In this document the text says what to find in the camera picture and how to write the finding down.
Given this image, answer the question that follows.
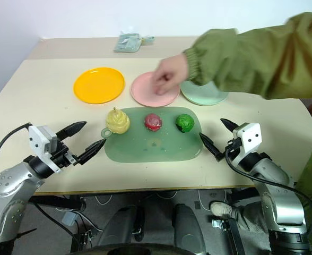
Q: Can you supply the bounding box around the grey box under table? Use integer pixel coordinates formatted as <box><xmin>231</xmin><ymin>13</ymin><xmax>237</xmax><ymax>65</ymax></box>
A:
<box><xmin>61</xmin><ymin>211</ymin><xmax>77</xmax><ymax>227</ymax></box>

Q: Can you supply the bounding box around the green round vegetable toy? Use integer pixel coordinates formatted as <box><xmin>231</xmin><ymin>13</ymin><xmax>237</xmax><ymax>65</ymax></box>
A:
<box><xmin>175</xmin><ymin>113</ymin><xmax>195</xmax><ymax>133</ymax></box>

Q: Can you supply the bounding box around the yellow pear toy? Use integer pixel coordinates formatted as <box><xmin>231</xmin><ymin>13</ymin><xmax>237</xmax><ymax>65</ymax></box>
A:
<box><xmin>106</xmin><ymin>107</ymin><xmax>131</xmax><ymax>134</ymax></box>

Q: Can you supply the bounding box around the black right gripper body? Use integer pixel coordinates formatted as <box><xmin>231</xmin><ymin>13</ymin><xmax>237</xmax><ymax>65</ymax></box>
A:
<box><xmin>223</xmin><ymin>139</ymin><xmax>244</xmax><ymax>161</ymax></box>

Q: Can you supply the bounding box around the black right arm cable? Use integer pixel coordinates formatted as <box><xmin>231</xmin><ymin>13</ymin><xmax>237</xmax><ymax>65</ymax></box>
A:
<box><xmin>224</xmin><ymin>147</ymin><xmax>312</xmax><ymax>241</ymax></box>

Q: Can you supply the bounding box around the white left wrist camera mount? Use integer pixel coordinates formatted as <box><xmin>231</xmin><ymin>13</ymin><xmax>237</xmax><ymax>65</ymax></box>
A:
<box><xmin>28</xmin><ymin>125</ymin><xmax>63</xmax><ymax>174</ymax></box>

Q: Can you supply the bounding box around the red fruit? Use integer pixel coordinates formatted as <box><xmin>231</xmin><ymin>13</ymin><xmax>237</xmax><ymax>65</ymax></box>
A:
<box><xmin>144</xmin><ymin>113</ymin><xmax>164</xmax><ymax>132</ymax></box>

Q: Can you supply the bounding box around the yellow plate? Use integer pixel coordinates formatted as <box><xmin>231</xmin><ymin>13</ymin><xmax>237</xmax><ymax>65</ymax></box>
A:
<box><xmin>73</xmin><ymin>67</ymin><xmax>126</xmax><ymax>104</ymax></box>

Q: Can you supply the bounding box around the olive green jacket sleeve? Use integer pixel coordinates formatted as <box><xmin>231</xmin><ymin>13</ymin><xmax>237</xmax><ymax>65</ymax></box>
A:
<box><xmin>182</xmin><ymin>12</ymin><xmax>312</xmax><ymax>101</ymax></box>

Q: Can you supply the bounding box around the grey trouser leg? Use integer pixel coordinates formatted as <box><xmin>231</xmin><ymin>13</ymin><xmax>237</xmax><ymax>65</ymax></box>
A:
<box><xmin>231</xmin><ymin>203</ymin><xmax>268</xmax><ymax>235</ymax></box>

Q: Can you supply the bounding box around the person's bare hand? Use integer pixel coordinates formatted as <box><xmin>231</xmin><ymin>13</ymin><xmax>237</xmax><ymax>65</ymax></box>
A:
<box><xmin>152</xmin><ymin>54</ymin><xmax>190</xmax><ymax>96</ymax></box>

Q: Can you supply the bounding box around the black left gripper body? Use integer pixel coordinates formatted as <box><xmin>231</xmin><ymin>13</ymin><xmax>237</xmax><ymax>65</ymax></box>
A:
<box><xmin>49</xmin><ymin>142</ymin><xmax>82</xmax><ymax>169</ymax></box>

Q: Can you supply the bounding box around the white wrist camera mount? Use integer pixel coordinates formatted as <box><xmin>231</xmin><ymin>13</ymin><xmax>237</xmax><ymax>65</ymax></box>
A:
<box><xmin>28</xmin><ymin>125</ymin><xmax>63</xmax><ymax>174</ymax></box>
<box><xmin>232</xmin><ymin>122</ymin><xmax>262</xmax><ymax>158</ymax></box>

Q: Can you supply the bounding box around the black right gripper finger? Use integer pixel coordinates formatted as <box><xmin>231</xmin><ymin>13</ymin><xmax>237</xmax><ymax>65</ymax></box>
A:
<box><xmin>199</xmin><ymin>133</ymin><xmax>223</xmax><ymax>162</ymax></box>
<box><xmin>220</xmin><ymin>118</ymin><xmax>239</xmax><ymax>132</ymax></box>

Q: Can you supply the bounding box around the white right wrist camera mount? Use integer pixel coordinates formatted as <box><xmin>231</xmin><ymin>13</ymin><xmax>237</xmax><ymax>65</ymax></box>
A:
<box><xmin>232</xmin><ymin>122</ymin><xmax>262</xmax><ymax>158</ymax></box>

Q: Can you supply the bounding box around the dark rounded shape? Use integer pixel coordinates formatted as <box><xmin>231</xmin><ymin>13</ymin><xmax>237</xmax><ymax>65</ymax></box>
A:
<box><xmin>172</xmin><ymin>203</ymin><xmax>206</xmax><ymax>255</ymax></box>
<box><xmin>96</xmin><ymin>205</ymin><xmax>146</xmax><ymax>247</ymax></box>

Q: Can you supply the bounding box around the small teal yellow pouch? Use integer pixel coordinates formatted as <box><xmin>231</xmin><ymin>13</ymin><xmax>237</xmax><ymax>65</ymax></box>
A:
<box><xmin>139</xmin><ymin>35</ymin><xmax>155</xmax><ymax>46</ymax></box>

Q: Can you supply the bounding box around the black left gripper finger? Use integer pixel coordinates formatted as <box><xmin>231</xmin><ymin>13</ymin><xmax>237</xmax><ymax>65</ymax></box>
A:
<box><xmin>77</xmin><ymin>138</ymin><xmax>107</xmax><ymax>165</ymax></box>
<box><xmin>56</xmin><ymin>121</ymin><xmax>88</xmax><ymax>142</ymax></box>

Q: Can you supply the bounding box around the white sneaker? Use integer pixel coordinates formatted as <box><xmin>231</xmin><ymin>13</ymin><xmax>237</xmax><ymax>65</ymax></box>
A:
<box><xmin>210</xmin><ymin>201</ymin><xmax>242</xmax><ymax>219</ymax></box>

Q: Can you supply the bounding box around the folded teal cloth bundle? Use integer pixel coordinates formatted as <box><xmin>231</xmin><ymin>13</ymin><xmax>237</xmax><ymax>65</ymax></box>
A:
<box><xmin>113</xmin><ymin>32</ymin><xmax>141</xmax><ymax>53</ymax></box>

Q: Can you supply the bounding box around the translucent green mat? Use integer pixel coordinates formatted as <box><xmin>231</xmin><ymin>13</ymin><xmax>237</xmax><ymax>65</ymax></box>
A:
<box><xmin>100</xmin><ymin>106</ymin><xmax>203</xmax><ymax>163</ymax></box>

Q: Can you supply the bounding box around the light green plate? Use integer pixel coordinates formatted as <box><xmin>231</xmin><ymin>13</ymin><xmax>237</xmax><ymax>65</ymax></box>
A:
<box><xmin>180</xmin><ymin>80</ymin><xmax>229</xmax><ymax>106</ymax></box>

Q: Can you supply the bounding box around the pink plate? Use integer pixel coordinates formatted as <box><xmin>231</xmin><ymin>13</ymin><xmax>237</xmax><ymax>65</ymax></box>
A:
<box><xmin>130</xmin><ymin>71</ymin><xmax>180</xmax><ymax>107</ymax></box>

